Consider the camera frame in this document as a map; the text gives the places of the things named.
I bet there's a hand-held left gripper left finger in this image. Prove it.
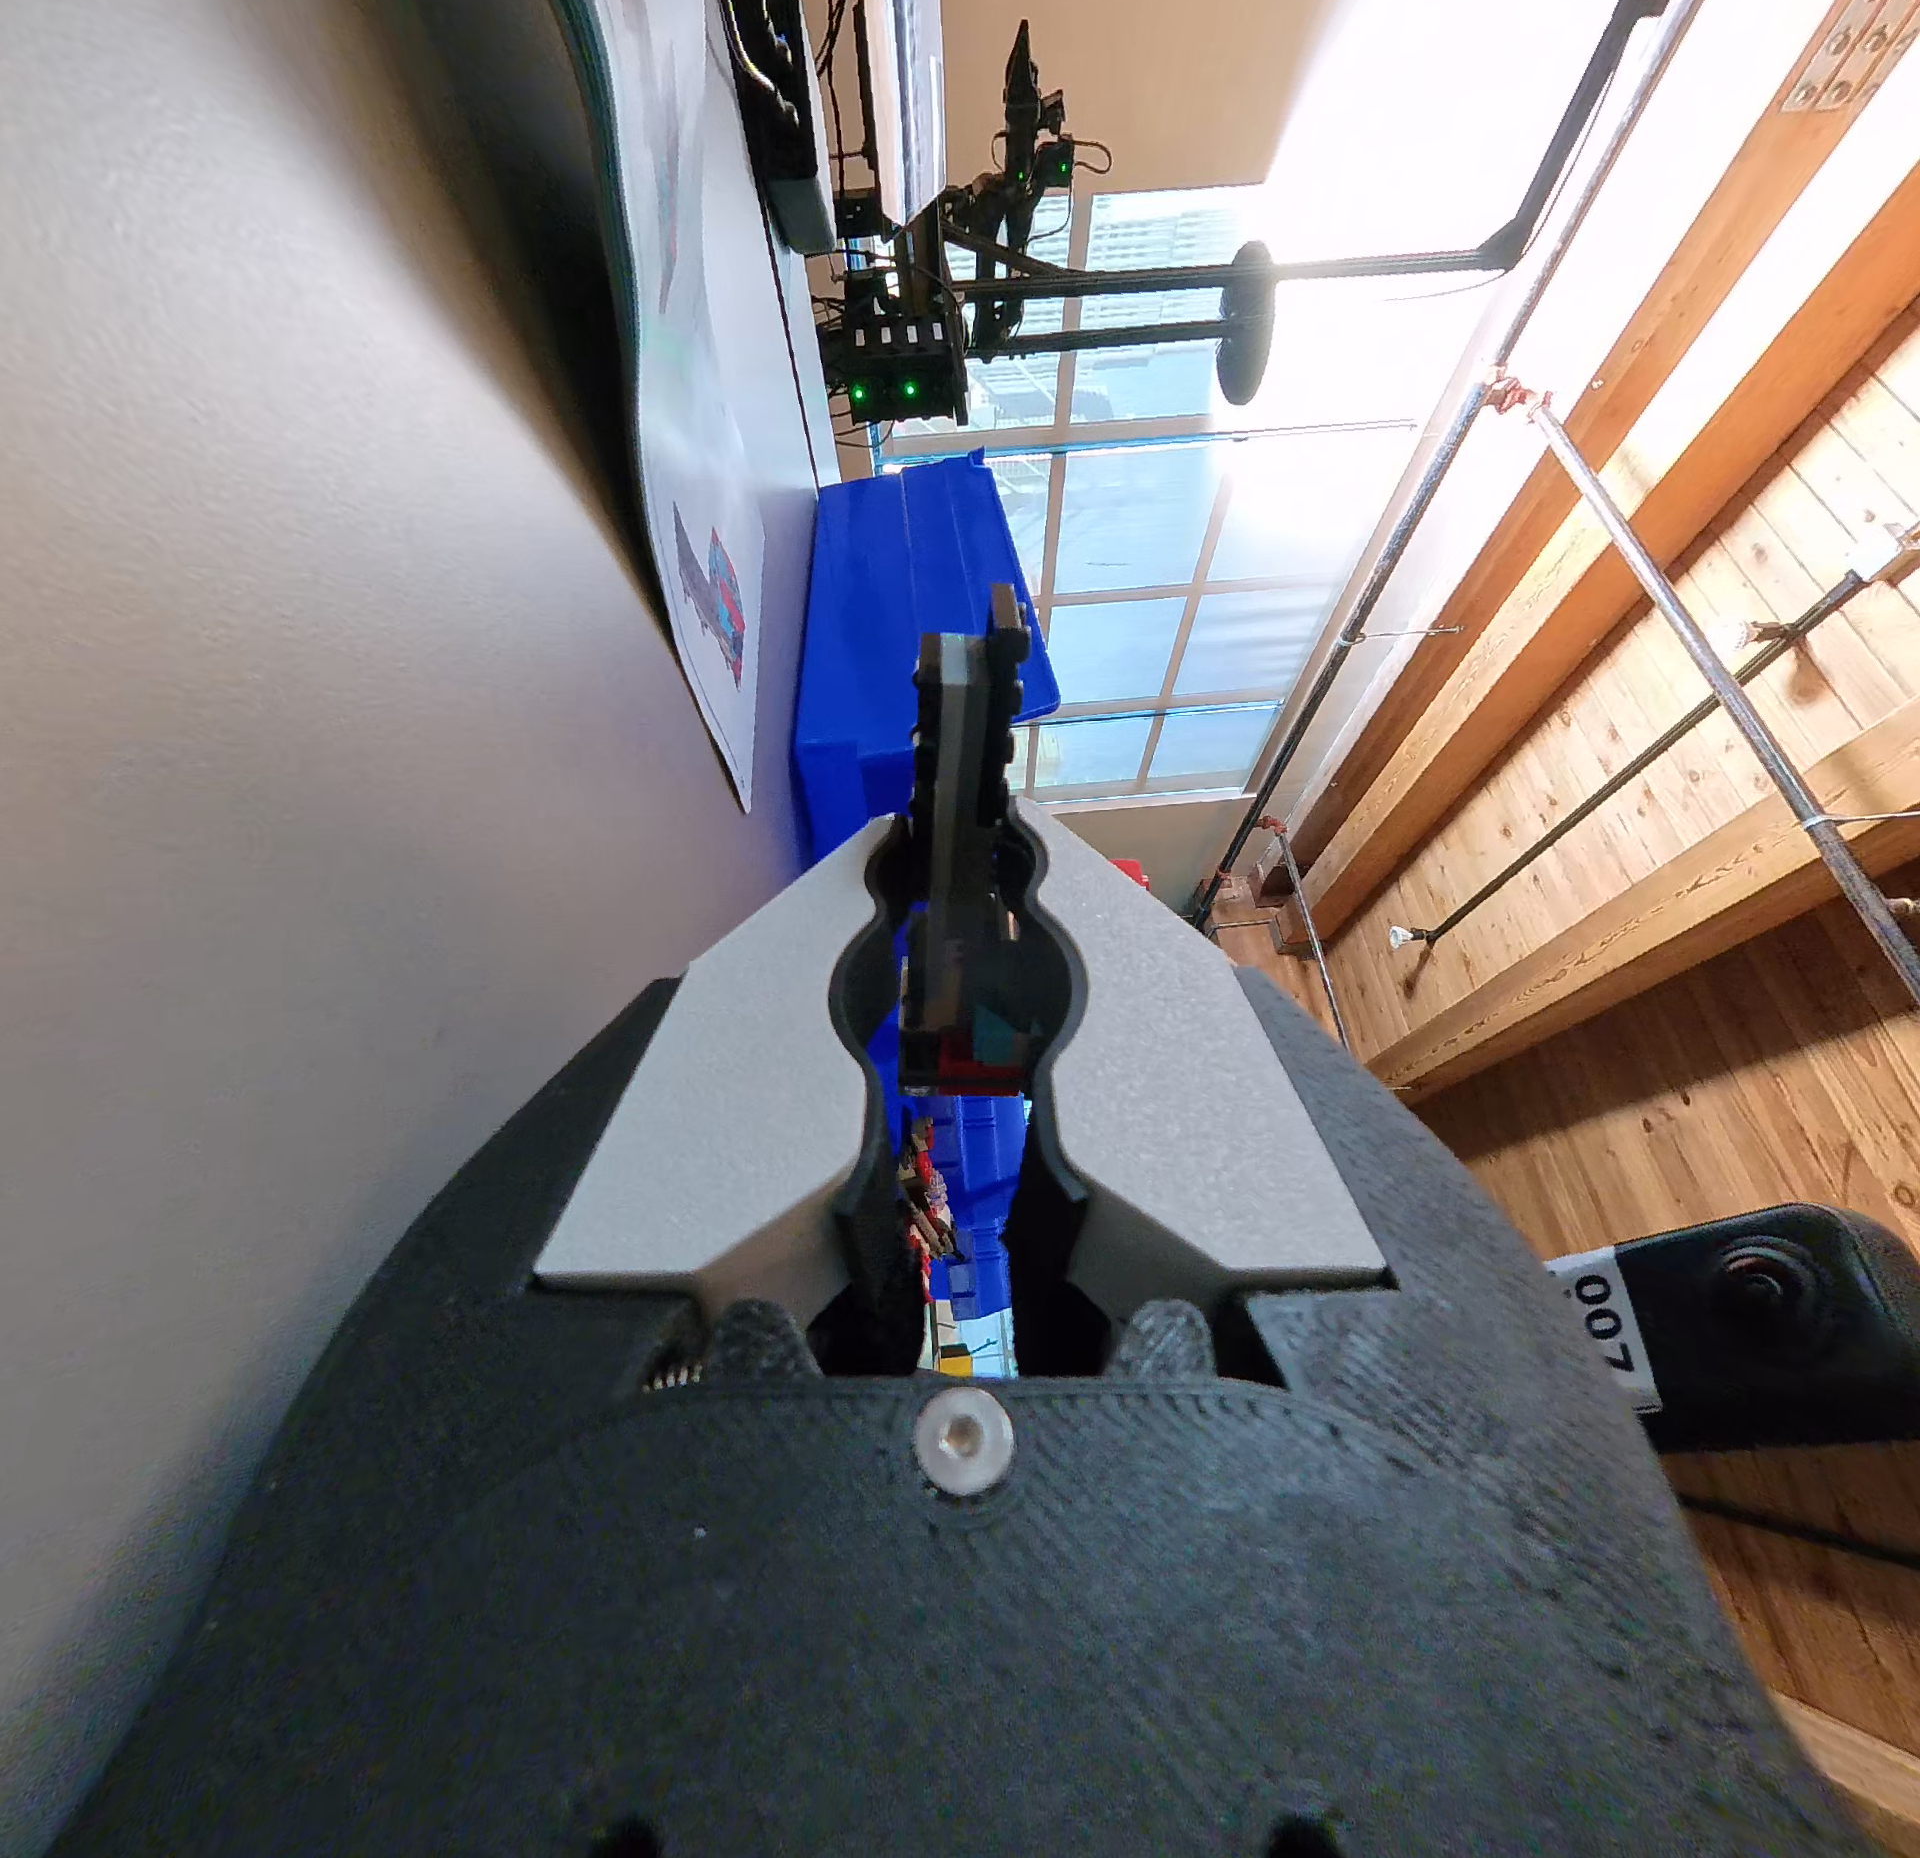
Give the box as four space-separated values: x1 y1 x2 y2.
533 811 922 1366

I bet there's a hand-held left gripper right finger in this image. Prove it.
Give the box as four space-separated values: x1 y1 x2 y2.
998 801 1391 1366

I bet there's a pile of toy bricks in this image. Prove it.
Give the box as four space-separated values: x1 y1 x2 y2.
897 1115 965 1279

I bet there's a toy brick truck model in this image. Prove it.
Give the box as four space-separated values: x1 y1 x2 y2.
897 584 1086 1094

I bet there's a blue plastic bin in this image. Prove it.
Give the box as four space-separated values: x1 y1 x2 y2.
791 448 1064 1380

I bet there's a grey desk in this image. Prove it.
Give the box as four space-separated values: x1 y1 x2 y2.
0 0 931 1858

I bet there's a thin metal rod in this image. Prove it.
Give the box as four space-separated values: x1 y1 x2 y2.
1268 822 1355 1052

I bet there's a black rod spot lamp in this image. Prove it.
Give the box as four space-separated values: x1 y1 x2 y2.
1387 530 1920 950

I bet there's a large grid window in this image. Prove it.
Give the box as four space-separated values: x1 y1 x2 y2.
876 192 1487 813

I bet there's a silver ceiling pipe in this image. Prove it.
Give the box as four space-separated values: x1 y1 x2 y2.
1492 374 1920 1008

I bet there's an open instruction booklet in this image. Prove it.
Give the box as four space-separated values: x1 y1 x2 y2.
524 0 767 813

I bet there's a black equipment box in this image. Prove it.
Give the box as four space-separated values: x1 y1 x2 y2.
822 224 969 422

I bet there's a grey power adapter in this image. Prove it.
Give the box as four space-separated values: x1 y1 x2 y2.
723 0 838 255

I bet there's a computer monitor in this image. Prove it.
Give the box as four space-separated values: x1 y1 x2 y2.
855 0 949 232

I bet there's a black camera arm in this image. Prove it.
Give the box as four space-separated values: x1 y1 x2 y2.
998 19 1114 206

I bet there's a perforated metal bracket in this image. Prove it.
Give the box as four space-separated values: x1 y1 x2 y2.
1785 0 1920 115

